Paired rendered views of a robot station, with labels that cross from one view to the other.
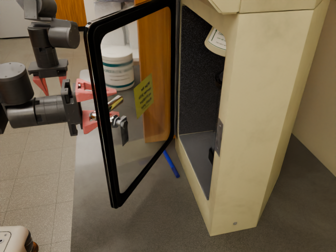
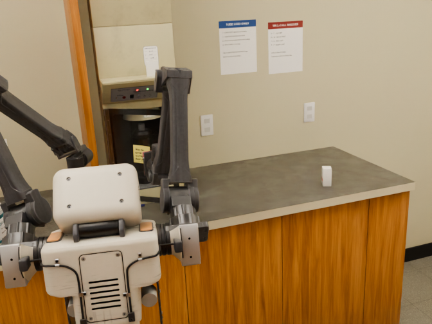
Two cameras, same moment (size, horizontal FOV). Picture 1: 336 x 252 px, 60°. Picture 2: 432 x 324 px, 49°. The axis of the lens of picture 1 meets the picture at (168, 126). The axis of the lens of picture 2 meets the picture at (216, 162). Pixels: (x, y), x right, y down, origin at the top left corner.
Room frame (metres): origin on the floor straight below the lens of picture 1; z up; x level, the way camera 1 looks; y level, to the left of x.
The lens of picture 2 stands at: (0.44, 1.95, 1.74)
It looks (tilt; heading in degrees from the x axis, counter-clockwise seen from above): 17 degrees down; 264
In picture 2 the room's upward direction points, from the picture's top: 3 degrees counter-clockwise
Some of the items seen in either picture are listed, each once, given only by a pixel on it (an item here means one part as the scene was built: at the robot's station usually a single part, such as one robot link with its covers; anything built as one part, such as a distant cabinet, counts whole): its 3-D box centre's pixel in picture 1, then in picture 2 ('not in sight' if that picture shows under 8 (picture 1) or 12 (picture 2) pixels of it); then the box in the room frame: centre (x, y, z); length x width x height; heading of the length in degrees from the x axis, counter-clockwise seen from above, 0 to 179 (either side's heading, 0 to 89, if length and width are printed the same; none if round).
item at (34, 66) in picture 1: (46, 57); not in sight; (0.77, 0.34, 1.21); 0.10 x 0.07 x 0.07; 103
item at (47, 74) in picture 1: (55, 81); not in sight; (0.77, 0.33, 1.14); 0.07 x 0.07 x 0.09; 13
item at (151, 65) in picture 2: not in sight; (152, 68); (0.49, -0.01, 1.54); 0.05 x 0.05 x 0.06; 1
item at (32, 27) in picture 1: (43, 35); (76, 162); (0.77, 0.33, 1.27); 0.07 x 0.06 x 0.07; 77
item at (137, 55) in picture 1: (143, 101); (143, 157); (0.56, 0.05, 1.19); 0.30 x 0.01 x 0.40; 154
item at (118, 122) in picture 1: (122, 130); not in sight; (0.46, 0.09, 1.18); 0.02 x 0.02 x 0.06; 64
